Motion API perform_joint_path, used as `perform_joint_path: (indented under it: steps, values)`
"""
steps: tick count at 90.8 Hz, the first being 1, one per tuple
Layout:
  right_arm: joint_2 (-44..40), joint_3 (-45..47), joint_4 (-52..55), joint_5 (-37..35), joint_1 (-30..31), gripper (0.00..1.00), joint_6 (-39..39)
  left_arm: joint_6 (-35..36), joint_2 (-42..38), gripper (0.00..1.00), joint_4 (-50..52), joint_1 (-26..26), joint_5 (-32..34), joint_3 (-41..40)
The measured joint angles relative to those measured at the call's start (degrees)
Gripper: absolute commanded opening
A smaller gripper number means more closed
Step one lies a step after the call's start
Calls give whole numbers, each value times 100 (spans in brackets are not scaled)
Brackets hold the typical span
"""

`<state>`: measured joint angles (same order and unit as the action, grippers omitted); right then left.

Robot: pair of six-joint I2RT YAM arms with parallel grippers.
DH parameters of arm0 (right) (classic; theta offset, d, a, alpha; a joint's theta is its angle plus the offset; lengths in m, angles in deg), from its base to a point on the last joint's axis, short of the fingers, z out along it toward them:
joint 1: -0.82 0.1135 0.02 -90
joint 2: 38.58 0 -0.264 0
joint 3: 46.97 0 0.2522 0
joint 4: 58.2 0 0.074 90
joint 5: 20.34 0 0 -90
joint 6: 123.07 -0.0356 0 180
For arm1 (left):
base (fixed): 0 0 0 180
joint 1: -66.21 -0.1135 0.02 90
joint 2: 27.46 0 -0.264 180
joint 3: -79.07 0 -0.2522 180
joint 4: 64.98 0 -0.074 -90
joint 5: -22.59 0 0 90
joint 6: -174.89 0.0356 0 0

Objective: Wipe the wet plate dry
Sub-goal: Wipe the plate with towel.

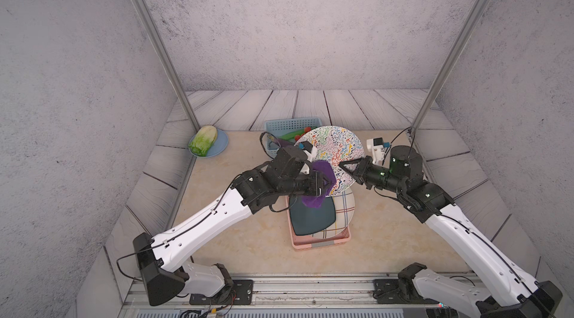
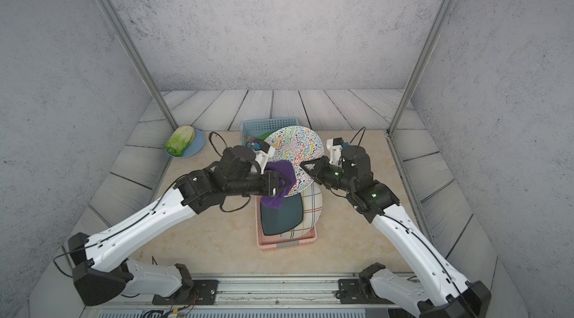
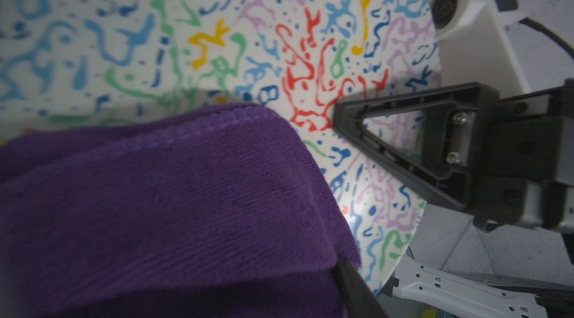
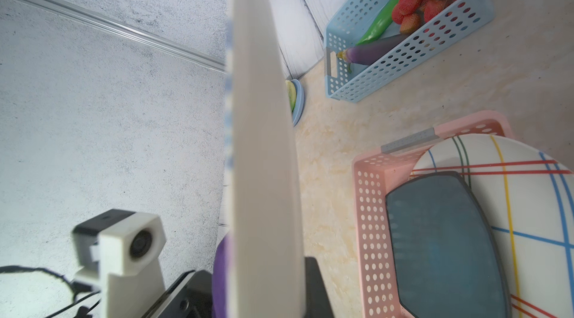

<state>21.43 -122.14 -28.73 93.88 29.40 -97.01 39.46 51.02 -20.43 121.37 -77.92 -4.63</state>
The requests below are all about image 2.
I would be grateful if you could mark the left aluminium frame post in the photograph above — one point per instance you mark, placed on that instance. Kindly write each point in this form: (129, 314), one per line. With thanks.
(112, 16)

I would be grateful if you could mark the right aluminium frame post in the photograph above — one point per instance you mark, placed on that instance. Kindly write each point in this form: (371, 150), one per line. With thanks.
(415, 77)

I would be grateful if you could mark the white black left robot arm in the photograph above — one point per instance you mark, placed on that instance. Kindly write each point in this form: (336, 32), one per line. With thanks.
(103, 269)

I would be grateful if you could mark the dark teal square plate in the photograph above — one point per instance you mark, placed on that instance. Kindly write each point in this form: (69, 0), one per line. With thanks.
(278, 221)

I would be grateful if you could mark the light blue plastic basket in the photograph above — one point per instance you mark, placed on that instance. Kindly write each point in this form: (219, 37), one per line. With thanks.
(258, 127)

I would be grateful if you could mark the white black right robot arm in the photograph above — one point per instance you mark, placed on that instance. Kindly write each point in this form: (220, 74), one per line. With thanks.
(441, 290)

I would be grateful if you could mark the colourful squiggle round plate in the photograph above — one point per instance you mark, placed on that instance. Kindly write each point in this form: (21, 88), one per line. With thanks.
(296, 144)

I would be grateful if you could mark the pink plastic basket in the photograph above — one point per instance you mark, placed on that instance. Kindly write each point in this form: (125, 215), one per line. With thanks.
(268, 243)

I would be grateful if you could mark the green cabbage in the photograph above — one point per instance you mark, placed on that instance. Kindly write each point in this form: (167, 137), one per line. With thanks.
(180, 140)

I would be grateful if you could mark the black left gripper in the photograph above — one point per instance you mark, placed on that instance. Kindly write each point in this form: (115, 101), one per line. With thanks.
(269, 188)

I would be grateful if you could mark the white plaid striped round plate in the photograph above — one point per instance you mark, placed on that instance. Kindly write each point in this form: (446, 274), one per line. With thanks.
(312, 202)

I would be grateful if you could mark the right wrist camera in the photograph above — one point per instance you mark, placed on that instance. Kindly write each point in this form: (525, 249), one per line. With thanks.
(335, 147)

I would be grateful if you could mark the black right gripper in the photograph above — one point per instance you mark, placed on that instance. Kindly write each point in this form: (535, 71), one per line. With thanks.
(321, 165)

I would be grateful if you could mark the purple microfiber cloth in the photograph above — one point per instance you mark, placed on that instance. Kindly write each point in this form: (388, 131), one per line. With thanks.
(283, 167)

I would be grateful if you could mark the aluminium frame post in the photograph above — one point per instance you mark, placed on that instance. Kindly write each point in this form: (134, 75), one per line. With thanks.
(415, 77)
(112, 16)

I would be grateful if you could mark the small blue plate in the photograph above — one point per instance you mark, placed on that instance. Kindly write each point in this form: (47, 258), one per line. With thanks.
(196, 146)

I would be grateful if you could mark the metal base rail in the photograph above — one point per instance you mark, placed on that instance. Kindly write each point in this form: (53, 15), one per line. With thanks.
(269, 291)

